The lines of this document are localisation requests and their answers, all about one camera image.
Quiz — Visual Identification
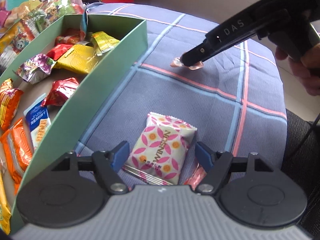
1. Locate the pink patterned biscuit packet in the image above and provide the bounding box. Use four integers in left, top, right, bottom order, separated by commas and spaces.
123, 112, 197, 185

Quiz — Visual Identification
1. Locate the small pink candy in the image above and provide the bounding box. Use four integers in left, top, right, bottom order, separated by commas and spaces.
184, 164, 207, 191
170, 57, 204, 70

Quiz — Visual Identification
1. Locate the purple cartoon snack bag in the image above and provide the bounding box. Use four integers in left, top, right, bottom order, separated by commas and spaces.
15, 54, 56, 85

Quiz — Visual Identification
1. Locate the red pouch with brown cap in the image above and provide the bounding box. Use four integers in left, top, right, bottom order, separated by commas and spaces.
46, 28, 81, 61

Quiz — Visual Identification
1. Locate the person right hand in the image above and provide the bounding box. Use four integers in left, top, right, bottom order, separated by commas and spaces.
275, 43, 320, 96

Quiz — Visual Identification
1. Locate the small pink wrapped candy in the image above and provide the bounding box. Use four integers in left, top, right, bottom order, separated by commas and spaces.
184, 164, 207, 191

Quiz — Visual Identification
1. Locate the mint green cardboard tray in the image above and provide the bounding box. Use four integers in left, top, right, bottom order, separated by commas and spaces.
0, 13, 148, 235

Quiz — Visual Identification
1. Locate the blue plaid cloth cover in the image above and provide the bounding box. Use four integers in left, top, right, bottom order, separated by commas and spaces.
74, 3, 287, 167

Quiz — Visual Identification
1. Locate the blue white cracker packet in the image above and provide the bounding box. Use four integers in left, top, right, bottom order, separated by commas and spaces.
23, 93, 51, 151

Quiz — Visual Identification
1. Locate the red crinkled candy packet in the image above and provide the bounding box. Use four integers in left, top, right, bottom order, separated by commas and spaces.
41, 77, 79, 107

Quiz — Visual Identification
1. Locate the orange wafer packet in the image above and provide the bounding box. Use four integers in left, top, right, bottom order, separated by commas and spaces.
1, 118, 33, 194

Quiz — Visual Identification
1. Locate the golden yellow snack packet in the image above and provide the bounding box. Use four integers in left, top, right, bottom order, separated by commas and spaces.
54, 44, 100, 75

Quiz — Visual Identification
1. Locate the yellow green candy packet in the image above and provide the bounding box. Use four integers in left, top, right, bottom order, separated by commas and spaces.
0, 176, 11, 235

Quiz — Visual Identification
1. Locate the orange noodle snack bag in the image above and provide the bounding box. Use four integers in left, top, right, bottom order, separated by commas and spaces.
0, 78, 24, 132

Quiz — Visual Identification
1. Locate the yellow green small wrapper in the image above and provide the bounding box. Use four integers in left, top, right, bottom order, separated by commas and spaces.
91, 31, 120, 56

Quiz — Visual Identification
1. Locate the large cartoon puppy snack bag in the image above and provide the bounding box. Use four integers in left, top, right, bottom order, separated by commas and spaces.
1, 0, 83, 72

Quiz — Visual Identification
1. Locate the black cable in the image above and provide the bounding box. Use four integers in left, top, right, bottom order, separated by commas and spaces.
282, 112, 320, 165

